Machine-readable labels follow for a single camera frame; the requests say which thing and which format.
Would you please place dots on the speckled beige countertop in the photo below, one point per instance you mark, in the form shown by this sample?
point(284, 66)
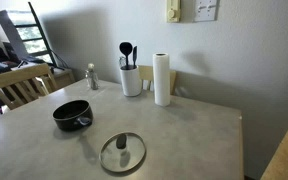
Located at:
point(287, 156)

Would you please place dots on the metal spoon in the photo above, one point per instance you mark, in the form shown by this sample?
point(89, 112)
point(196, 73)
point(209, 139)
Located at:
point(91, 66)

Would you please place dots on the small wooden side table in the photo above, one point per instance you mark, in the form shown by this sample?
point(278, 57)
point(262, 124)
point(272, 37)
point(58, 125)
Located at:
point(64, 78)

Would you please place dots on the white light switch plate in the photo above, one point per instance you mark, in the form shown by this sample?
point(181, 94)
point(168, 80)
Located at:
point(205, 10)

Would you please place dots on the window with dark frame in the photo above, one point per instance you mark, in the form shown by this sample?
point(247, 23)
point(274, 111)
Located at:
point(34, 35)

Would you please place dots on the black ladle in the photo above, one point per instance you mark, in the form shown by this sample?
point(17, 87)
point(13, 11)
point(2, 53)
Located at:
point(125, 48)

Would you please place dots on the white paper towel roll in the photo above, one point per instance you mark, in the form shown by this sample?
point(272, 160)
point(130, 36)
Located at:
point(161, 80)

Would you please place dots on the white utensil holder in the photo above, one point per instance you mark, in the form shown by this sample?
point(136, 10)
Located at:
point(130, 83)

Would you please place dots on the beige wall thermostat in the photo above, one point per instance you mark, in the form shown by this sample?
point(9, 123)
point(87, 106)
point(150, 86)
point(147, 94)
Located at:
point(173, 11)

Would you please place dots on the wooden chair with slatted back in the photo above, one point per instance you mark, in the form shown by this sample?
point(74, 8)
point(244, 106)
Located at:
point(14, 75)

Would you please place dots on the metal whisk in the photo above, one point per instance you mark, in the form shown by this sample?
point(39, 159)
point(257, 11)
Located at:
point(121, 62)

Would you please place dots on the wooden chair behind table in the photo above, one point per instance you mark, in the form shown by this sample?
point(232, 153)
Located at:
point(145, 73)

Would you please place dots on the glass lid with black knob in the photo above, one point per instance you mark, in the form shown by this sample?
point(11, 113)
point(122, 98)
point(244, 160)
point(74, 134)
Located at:
point(134, 156)

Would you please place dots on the dark leaning board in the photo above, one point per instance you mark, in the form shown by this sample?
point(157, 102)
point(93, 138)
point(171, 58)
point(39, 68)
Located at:
point(9, 26)

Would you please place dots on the black spatula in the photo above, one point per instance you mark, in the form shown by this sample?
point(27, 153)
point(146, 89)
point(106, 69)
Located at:
point(135, 53)

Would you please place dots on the glass jar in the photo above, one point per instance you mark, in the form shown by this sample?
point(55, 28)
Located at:
point(92, 81)

